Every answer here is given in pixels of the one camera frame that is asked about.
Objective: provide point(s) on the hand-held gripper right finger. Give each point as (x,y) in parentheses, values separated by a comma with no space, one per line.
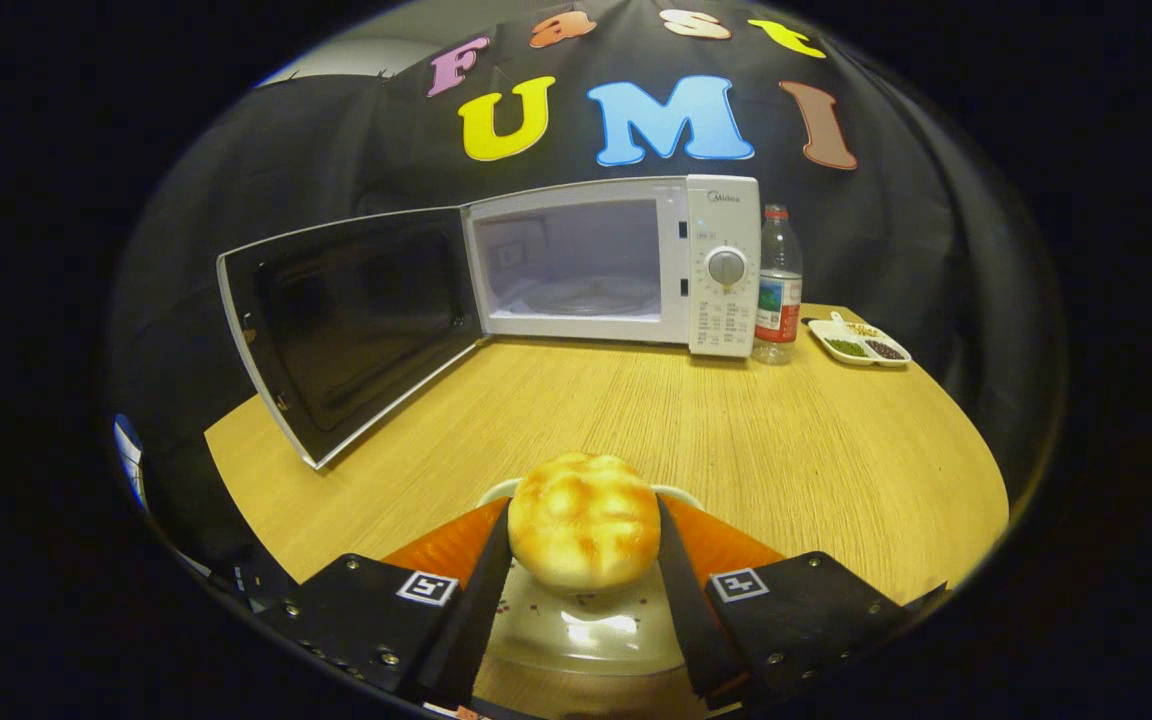
(686,620)

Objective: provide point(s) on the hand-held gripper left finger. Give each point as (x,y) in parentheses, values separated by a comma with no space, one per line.
(476,620)

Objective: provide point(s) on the round golden bread bun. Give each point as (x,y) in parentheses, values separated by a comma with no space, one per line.
(584,520)

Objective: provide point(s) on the white microwave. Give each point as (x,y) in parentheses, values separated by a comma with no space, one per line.
(726,310)

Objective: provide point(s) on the glass microwave turntable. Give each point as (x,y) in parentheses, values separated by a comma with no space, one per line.
(591,297)

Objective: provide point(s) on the white dotted plate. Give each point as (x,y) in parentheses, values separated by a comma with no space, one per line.
(586,635)

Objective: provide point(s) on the white divided bean dish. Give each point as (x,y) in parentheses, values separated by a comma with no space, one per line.
(861,345)

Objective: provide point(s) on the clear plastic water bottle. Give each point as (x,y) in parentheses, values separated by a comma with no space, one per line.
(779,300)

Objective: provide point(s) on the blue and white bundle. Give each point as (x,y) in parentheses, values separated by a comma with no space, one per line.
(128,455)

